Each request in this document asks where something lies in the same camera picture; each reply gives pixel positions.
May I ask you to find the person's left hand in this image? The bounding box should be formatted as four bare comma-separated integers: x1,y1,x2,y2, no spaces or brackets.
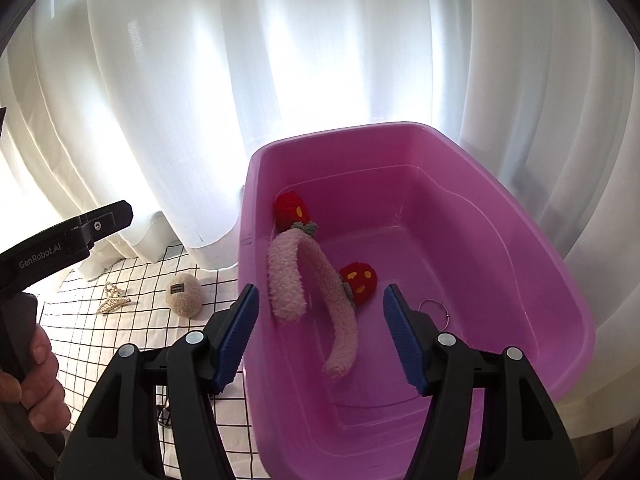
0,325,70,434

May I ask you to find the small silver ring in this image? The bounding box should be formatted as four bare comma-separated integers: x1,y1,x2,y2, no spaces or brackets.
418,298,452,328

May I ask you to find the white sheer curtain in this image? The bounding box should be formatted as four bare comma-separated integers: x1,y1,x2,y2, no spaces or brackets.
1,0,639,437

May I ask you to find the pearl hair claw clip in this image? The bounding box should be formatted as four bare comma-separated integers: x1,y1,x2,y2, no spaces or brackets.
98,282,131,315

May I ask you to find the pink plastic basin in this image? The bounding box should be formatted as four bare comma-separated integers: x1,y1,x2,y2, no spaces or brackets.
239,124,594,479

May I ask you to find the beige fuzzy pouch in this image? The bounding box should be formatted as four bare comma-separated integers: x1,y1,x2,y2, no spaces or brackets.
165,273,205,318

